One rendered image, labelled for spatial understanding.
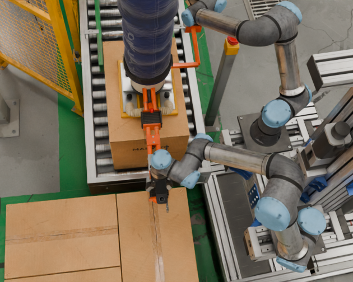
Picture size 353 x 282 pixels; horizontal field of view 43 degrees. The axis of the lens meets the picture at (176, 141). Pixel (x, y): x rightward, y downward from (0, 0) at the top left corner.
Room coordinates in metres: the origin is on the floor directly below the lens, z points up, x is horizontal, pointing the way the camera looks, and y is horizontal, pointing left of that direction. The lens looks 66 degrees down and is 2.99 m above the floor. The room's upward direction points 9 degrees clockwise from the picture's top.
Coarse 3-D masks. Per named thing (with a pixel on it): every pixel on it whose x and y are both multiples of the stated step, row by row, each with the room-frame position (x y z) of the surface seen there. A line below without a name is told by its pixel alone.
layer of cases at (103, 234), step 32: (128, 192) 0.73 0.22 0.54; (32, 224) 0.47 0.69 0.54; (64, 224) 0.49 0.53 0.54; (96, 224) 0.52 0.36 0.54; (128, 224) 0.55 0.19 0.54; (160, 224) 0.58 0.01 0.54; (32, 256) 0.30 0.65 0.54; (64, 256) 0.33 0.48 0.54; (96, 256) 0.35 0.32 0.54; (128, 256) 0.38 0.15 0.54; (160, 256) 0.41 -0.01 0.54; (192, 256) 0.43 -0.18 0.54
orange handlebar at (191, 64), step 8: (192, 32) 1.47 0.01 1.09; (176, 64) 1.26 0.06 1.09; (184, 64) 1.27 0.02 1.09; (192, 64) 1.27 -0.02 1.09; (144, 88) 1.09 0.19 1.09; (152, 88) 1.10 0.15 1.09; (144, 96) 1.05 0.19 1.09; (152, 96) 1.06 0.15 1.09; (144, 104) 1.01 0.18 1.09; (152, 104) 1.02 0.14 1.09; (152, 136) 0.85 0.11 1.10; (152, 144) 0.81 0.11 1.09; (152, 200) 0.55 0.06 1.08
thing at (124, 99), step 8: (120, 64) 1.28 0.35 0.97; (120, 72) 1.24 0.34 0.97; (120, 80) 1.19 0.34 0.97; (120, 88) 1.14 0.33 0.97; (120, 96) 1.10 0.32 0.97; (128, 96) 1.09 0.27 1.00; (136, 96) 1.11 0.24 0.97; (120, 104) 1.05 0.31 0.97; (136, 104) 1.06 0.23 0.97; (120, 112) 1.01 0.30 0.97
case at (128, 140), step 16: (112, 48) 1.39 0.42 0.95; (176, 48) 1.46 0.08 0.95; (112, 64) 1.29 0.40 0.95; (112, 80) 1.19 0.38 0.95; (176, 80) 1.25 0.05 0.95; (112, 96) 1.10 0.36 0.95; (176, 96) 1.16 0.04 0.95; (112, 112) 1.01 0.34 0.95; (112, 128) 0.92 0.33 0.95; (128, 128) 0.93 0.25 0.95; (176, 128) 0.98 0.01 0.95; (112, 144) 0.85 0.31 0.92; (128, 144) 0.87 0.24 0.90; (144, 144) 0.89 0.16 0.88; (160, 144) 0.91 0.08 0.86; (176, 144) 0.93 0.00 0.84; (128, 160) 0.87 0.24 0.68; (144, 160) 0.89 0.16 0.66
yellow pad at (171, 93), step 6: (174, 84) 1.21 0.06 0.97; (162, 90) 1.17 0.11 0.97; (168, 90) 1.17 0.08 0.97; (174, 90) 1.18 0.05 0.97; (162, 96) 1.13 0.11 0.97; (168, 96) 1.13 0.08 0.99; (174, 96) 1.15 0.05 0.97; (162, 102) 1.10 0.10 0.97; (174, 102) 1.11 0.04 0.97; (174, 108) 1.07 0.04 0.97; (174, 114) 1.05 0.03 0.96
